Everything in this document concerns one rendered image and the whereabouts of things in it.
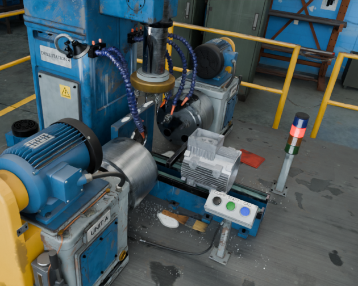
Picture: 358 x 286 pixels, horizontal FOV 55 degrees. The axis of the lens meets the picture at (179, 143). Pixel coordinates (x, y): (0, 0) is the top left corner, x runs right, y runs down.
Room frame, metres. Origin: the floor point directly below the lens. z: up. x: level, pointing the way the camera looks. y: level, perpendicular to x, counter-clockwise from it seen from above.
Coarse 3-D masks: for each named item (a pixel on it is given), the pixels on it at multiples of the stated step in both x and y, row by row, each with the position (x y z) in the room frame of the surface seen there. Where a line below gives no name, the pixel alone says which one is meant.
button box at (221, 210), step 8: (216, 192) 0.94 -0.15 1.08; (208, 200) 0.91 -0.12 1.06; (224, 200) 0.91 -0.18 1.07; (232, 200) 0.91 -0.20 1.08; (240, 200) 0.90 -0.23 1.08; (208, 208) 0.89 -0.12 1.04; (216, 208) 0.89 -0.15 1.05; (224, 208) 0.89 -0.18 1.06; (240, 208) 0.88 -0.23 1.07; (248, 208) 0.88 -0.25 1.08; (256, 208) 0.88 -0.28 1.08; (224, 216) 0.88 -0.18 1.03; (232, 216) 0.86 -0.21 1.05; (240, 216) 0.86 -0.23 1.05; (248, 216) 0.86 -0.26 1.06; (240, 224) 0.87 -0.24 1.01; (248, 224) 0.84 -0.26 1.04
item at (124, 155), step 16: (112, 144) 1.05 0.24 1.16; (128, 144) 1.05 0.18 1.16; (112, 160) 0.94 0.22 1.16; (128, 160) 0.97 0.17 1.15; (144, 160) 1.01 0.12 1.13; (128, 176) 0.91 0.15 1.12; (144, 176) 0.97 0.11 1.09; (128, 192) 0.89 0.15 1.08; (144, 192) 0.95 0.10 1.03; (128, 208) 0.89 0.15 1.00
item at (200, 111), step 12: (180, 96) 1.53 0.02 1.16; (192, 96) 1.55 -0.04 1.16; (204, 96) 1.60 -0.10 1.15; (168, 108) 1.50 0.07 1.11; (180, 108) 1.48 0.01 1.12; (192, 108) 1.46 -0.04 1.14; (204, 108) 1.52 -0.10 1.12; (156, 120) 1.54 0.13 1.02; (168, 120) 1.47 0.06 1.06; (180, 120) 1.48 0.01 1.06; (192, 120) 1.45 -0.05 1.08; (204, 120) 1.48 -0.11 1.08; (168, 132) 1.49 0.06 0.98; (180, 132) 1.47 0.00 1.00; (192, 132) 1.45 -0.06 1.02; (180, 144) 1.48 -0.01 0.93
